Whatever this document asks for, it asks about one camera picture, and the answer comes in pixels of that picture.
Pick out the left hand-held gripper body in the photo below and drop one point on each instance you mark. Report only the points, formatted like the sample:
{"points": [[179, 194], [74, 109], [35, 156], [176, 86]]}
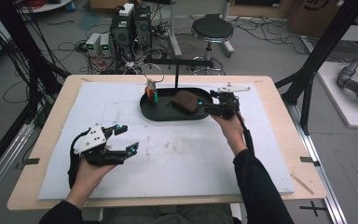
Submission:
{"points": [[90, 141]]}

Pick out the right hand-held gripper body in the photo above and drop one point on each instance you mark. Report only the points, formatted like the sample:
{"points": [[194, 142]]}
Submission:
{"points": [[228, 105]]}

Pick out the brown pouch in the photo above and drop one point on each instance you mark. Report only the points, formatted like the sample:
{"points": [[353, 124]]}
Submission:
{"points": [[185, 101]]}

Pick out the black hanger stand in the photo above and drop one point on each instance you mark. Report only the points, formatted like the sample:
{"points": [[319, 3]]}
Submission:
{"points": [[177, 76]]}

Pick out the black oval tray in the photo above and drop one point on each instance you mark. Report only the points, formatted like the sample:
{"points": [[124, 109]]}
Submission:
{"points": [[161, 112]]}

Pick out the person's right hand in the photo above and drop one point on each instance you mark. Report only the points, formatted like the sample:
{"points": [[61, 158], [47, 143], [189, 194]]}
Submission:
{"points": [[234, 132]]}

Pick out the person's left hand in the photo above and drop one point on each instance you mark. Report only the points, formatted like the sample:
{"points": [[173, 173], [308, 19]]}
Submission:
{"points": [[88, 175]]}

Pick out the white foam mat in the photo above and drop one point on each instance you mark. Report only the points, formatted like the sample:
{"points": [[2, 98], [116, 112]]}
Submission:
{"points": [[183, 155]]}

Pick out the black tape mark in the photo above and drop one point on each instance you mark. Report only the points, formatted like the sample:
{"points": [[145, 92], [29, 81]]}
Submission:
{"points": [[31, 161]]}

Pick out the white desk leg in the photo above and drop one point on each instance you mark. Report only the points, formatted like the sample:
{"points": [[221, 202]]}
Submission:
{"points": [[227, 31], [174, 31]]}

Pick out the black round stool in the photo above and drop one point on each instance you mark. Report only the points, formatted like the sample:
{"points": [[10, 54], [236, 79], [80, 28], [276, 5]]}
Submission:
{"points": [[212, 28]]}

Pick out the person's legs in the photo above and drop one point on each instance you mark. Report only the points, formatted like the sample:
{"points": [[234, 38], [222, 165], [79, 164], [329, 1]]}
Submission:
{"points": [[167, 215]]}

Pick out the grey power supply unit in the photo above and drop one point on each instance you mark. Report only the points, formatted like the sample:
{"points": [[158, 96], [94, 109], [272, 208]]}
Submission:
{"points": [[105, 45], [93, 43]]}

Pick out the black computer tower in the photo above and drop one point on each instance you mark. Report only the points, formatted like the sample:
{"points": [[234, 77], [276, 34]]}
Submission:
{"points": [[142, 28], [121, 37]]}

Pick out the thin wooden stick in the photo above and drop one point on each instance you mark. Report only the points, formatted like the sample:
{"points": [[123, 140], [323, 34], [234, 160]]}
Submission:
{"points": [[302, 184]]}

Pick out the white floor platform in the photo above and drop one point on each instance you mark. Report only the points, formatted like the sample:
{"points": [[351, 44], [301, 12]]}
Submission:
{"points": [[338, 102]]}

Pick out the white box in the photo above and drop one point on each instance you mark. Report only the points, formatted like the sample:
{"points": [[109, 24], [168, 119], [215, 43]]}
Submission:
{"points": [[126, 9]]}

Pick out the cardboard box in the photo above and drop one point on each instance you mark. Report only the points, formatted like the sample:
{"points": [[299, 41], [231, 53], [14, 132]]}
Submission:
{"points": [[313, 15]]}

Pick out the white round table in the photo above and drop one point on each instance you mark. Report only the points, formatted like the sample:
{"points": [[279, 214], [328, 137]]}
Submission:
{"points": [[48, 5]]}

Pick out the black frame post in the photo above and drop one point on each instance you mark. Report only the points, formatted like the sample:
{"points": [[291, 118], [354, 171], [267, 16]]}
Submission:
{"points": [[320, 53], [21, 46]]}

